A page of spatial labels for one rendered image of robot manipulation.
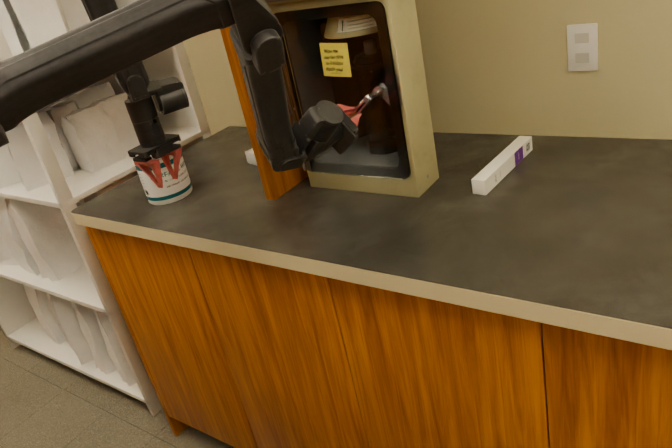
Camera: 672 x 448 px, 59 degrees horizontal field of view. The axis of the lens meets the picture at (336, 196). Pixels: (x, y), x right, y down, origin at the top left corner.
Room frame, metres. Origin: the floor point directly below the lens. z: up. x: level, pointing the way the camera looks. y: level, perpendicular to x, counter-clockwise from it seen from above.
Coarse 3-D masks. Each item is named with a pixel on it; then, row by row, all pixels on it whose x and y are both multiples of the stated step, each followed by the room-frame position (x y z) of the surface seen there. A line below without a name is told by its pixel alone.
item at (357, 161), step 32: (288, 32) 1.39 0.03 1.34; (320, 32) 1.34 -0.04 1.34; (352, 32) 1.28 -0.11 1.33; (384, 32) 1.23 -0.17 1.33; (288, 64) 1.41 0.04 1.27; (320, 64) 1.35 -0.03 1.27; (352, 64) 1.29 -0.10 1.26; (384, 64) 1.24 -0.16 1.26; (320, 96) 1.36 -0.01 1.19; (352, 96) 1.30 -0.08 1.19; (384, 96) 1.25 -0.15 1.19; (384, 128) 1.26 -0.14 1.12; (320, 160) 1.39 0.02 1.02; (352, 160) 1.32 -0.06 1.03; (384, 160) 1.27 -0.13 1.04
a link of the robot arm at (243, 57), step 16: (272, 32) 0.77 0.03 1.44; (240, 48) 0.83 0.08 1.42; (256, 48) 0.77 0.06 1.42; (272, 48) 0.78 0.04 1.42; (240, 64) 0.87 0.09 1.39; (256, 64) 0.80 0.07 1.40; (272, 64) 0.80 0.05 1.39; (256, 80) 0.86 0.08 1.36; (272, 80) 0.88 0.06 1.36; (256, 96) 0.89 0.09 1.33; (272, 96) 0.91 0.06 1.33; (256, 112) 0.94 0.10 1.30; (272, 112) 0.94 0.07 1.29; (288, 112) 0.97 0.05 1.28; (256, 128) 1.04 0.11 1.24; (272, 128) 0.97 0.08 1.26; (288, 128) 0.99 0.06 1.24; (272, 144) 1.00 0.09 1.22; (288, 144) 1.02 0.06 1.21; (272, 160) 1.03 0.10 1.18
